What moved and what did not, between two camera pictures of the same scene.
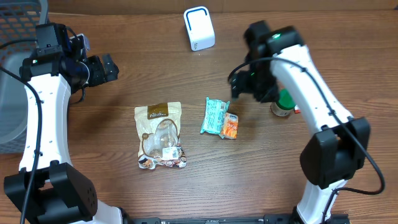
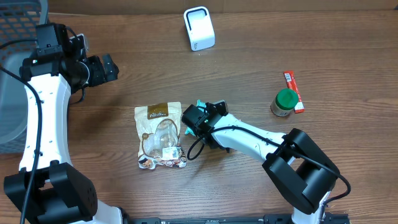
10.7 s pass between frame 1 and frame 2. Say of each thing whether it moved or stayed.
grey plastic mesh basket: stayed
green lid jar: stayed
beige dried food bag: stayed
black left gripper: stayed
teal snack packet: moved
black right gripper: moved
